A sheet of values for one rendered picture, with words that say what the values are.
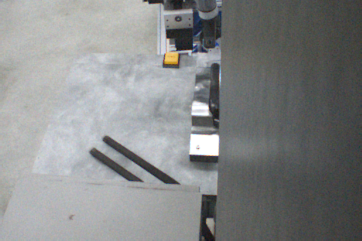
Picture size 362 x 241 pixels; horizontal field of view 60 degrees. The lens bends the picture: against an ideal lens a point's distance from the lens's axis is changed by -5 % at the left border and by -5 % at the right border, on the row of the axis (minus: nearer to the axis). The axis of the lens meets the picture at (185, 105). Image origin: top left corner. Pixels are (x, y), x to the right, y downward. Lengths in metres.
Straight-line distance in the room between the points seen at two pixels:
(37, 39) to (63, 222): 2.85
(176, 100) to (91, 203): 0.97
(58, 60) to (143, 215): 2.56
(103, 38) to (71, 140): 1.75
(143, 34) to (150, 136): 1.75
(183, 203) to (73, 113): 1.06
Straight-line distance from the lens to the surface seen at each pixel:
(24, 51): 3.22
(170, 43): 2.55
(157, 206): 0.49
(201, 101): 1.26
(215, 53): 1.42
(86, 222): 0.51
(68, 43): 3.10
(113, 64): 1.62
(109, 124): 1.41
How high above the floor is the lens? 1.93
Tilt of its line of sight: 54 degrees down
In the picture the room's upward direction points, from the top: 3 degrees counter-clockwise
